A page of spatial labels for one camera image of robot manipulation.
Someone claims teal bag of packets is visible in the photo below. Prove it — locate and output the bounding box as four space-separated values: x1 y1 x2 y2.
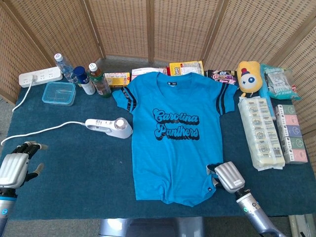
260 63 302 101

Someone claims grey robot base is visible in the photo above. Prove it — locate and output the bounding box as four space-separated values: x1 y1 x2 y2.
98 216 205 237

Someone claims wicker folding screen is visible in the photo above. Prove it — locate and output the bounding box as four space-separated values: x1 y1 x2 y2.
0 0 316 173

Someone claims yellow snack package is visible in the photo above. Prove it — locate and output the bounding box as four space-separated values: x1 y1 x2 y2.
168 60 205 77

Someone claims white power strip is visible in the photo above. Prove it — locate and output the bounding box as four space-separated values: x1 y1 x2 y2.
18 66 63 88

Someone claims black pink package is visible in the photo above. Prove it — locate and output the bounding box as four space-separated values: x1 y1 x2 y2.
206 69 239 86

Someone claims blue Carolina Panthers t-shirt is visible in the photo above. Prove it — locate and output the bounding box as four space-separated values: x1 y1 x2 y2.
112 71 239 207

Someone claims yellow plush toy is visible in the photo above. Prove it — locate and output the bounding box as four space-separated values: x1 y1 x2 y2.
236 60 263 98

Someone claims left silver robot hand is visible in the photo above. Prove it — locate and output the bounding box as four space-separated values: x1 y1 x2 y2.
0 141 49 190

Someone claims white pink package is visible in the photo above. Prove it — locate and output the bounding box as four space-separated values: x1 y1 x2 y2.
130 67 168 82

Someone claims dark teal table carpet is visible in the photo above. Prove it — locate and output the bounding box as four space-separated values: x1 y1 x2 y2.
0 79 316 221

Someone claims white power cable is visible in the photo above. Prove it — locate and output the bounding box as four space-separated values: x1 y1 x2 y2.
0 74 87 147

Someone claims clear container blue lid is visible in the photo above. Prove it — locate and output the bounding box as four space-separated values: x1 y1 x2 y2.
41 81 77 107

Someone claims white handheld garment steamer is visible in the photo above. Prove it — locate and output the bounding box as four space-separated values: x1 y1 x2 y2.
85 117 134 139

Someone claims pastel tissue box pack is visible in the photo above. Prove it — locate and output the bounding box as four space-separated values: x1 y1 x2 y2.
274 104 309 164

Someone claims yellow snack box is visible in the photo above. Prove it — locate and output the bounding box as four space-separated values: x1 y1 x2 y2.
103 72 131 88

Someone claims green tea bottle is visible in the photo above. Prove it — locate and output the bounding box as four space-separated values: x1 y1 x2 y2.
88 63 112 99

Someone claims light blue long package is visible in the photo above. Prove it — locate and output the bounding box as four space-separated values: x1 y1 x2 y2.
258 81 277 121

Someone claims clear water bottle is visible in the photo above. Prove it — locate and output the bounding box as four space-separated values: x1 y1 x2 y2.
53 52 79 84

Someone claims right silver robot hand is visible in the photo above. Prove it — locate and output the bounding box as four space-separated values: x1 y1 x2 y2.
206 161 246 195

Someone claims white bottle blue cap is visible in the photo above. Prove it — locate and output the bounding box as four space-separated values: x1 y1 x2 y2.
73 66 96 96

